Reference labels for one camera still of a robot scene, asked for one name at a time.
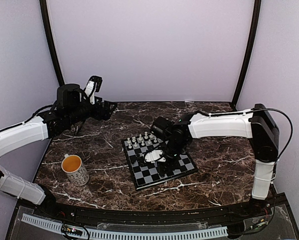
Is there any left black frame post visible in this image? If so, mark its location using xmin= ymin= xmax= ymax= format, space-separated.
xmin=39 ymin=0 xmax=65 ymax=86

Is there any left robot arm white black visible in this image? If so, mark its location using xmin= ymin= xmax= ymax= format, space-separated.
xmin=0 ymin=80 xmax=118 ymax=218

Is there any black grey chess board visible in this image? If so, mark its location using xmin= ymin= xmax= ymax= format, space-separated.
xmin=121 ymin=132 xmax=198 ymax=191

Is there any right black frame post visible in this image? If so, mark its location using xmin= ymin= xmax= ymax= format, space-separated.
xmin=230 ymin=0 xmax=262 ymax=110

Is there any pile of black pieces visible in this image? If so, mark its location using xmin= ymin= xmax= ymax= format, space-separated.
xmin=129 ymin=152 xmax=149 ymax=167

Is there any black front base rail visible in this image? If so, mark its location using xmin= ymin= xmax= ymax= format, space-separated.
xmin=16 ymin=192 xmax=288 ymax=228

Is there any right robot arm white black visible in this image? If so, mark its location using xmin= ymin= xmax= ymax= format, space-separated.
xmin=144 ymin=103 xmax=283 ymax=217

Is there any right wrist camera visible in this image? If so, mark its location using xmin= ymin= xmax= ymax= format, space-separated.
xmin=144 ymin=149 xmax=166 ymax=164

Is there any black frame post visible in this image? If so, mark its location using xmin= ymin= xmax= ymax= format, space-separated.
xmin=39 ymin=0 xmax=65 ymax=86
xmin=230 ymin=0 xmax=262 ymax=110

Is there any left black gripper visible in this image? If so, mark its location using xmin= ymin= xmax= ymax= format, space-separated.
xmin=66 ymin=96 xmax=117 ymax=125

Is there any white slotted cable duct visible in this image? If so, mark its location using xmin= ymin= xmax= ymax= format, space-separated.
xmin=21 ymin=213 xmax=228 ymax=240

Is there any patterned mug with yellow interior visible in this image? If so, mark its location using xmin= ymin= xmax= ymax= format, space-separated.
xmin=61 ymin=154 xmax=90 ymax=187

